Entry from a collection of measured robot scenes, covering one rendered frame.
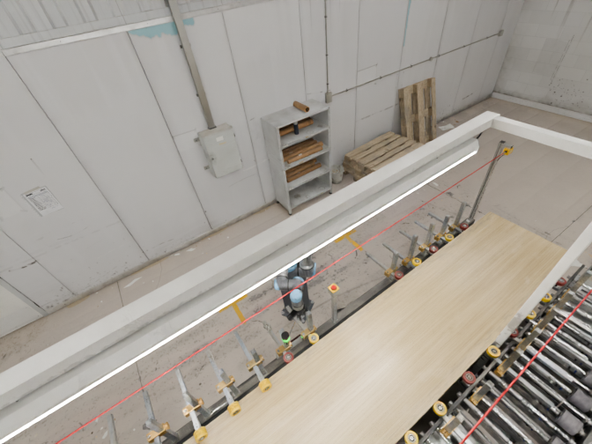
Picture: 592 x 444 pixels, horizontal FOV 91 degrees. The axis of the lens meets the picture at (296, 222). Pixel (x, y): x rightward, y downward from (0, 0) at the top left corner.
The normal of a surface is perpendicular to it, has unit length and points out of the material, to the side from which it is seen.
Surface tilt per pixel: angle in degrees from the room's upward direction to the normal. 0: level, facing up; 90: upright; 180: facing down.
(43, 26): 90
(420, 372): 0
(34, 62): 90
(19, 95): 90
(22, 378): 0
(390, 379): 0
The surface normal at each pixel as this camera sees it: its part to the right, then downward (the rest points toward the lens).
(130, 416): -0.11, -0.73
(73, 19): 0.55, 0.53
